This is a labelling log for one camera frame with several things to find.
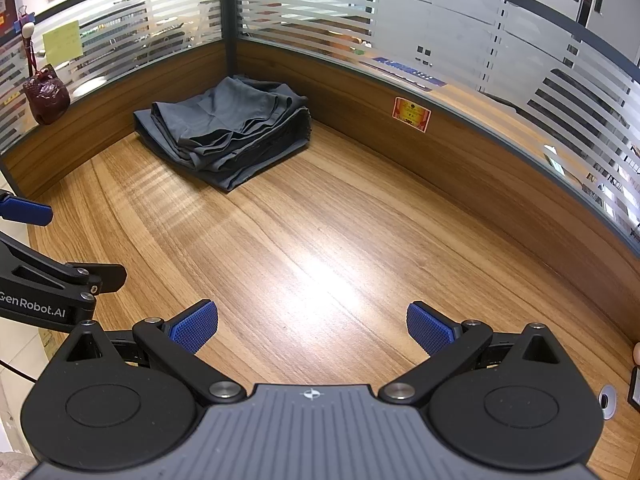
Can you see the red wall poster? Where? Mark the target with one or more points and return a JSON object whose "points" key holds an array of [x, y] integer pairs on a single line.
{"points": [[6, 0]]}

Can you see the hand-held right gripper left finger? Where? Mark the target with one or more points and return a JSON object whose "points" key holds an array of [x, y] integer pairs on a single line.
{"points": [[195, 327]]}

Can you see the person's silvery quilted jacket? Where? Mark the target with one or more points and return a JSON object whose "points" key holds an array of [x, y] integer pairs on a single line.
{"points": [[10, 467]]}

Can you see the grey pants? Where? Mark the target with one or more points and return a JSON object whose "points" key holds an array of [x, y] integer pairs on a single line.
{"points": [[225, 125]]}

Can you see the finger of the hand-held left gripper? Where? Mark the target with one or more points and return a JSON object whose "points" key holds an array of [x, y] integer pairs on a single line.
{"points": [[30, 210], [100, 277]]}

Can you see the red square sticker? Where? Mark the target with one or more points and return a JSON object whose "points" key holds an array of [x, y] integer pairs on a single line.
{"points": [[411, 114]]}

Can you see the black mesh office chair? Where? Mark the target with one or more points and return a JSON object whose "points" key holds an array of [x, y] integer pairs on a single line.
{"points": [[575, 95]]}

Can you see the black flat stand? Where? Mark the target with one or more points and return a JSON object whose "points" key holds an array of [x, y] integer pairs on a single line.
{"points": [[635, 385]]}

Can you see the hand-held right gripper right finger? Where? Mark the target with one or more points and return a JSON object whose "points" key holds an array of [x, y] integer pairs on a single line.
{"points": [[430, 327]]}

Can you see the pink toy figure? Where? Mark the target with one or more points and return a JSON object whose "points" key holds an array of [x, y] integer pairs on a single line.
{"points": [[637, 352]]}

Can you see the dark grey partition post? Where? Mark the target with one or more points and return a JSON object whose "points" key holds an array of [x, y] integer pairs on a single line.
{"points": [[230, 25]]}

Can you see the dark red mesh bag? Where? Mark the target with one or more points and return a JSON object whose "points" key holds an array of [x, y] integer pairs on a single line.
{"points": [[46, 95]]}

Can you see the blue printed sign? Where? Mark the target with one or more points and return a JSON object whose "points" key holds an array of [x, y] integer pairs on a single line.
{"points": [[407, 71]]}

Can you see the yellow paper note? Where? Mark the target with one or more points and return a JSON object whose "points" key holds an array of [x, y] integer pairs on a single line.
{"points": [[62, 42]]}

